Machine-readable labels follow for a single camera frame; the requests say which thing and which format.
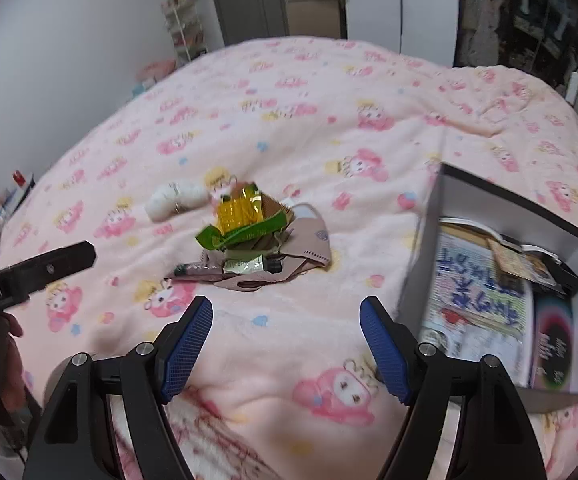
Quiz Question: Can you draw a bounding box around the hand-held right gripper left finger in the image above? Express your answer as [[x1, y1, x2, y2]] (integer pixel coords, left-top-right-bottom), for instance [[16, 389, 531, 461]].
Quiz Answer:
[[23, 296, 214, 480]]

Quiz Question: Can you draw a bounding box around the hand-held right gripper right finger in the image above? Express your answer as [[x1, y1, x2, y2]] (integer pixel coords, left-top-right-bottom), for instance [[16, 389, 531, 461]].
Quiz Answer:
[[360, 296, 552, 480]]

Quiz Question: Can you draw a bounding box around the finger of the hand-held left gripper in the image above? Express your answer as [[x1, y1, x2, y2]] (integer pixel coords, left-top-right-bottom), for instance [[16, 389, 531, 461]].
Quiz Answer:
[[0, 241, 97, 297]]

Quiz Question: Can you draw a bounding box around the small green sachet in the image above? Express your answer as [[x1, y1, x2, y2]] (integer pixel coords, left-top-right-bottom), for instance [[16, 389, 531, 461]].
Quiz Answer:
[[223, 257, 264, 276]]

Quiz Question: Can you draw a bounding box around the beige cloth pouch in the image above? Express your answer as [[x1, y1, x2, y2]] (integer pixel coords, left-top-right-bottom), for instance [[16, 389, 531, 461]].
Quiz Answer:
[[269, 203, 332, 271]]

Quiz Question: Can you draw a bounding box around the white fluffy sock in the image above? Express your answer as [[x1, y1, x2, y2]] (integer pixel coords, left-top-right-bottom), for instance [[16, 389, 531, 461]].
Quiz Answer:
[[145, 180, 208, 223]]

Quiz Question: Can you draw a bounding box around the yellow green snack wrapper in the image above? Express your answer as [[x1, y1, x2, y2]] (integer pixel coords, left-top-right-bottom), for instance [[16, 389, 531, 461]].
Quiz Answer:
[[195, 183, 294, 251]]

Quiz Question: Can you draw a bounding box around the black cardboard box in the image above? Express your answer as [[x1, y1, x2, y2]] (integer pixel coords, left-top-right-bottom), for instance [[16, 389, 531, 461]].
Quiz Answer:
[[396, 162, 578, 413]]

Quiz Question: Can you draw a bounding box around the person's left hand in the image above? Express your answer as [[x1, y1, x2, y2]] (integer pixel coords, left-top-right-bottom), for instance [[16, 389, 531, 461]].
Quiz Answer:
[[0, 311, 27, 413]]

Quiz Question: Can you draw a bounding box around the cluttered bedside table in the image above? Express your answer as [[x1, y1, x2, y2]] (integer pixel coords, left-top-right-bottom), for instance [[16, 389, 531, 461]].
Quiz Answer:
[[0, 172, 37, 233]]

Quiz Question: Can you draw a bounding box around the small brown card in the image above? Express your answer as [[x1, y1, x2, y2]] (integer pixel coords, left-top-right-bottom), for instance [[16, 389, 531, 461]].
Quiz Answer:
[[486, 237, 527, 276]]

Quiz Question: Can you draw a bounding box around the black flat box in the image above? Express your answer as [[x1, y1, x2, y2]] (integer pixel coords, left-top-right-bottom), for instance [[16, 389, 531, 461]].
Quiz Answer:
[[519, 245, 578, 296]]

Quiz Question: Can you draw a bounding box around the pink cushion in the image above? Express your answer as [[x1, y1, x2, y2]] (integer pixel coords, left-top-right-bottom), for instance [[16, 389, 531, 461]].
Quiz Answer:
[[136, 57, 177, 83]]

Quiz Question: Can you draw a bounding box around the pink printed blanket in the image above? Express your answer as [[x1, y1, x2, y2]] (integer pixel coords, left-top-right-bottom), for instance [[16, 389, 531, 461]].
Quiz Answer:
[[0, 35, 578, 480]]

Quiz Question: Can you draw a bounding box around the white shelf rack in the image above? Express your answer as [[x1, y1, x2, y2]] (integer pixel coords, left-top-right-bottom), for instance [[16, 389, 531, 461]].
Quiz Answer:
[[161, 0, 210, 63]]

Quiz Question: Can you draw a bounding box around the grey door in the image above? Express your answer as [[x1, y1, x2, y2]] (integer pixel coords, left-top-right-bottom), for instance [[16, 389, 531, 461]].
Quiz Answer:
[[204, 0, 290, 46]]

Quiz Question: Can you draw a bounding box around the dark open wardrobe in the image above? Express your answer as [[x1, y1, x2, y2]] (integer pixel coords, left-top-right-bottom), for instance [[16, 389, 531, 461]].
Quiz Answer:
[[456, 0, 578, 91]]

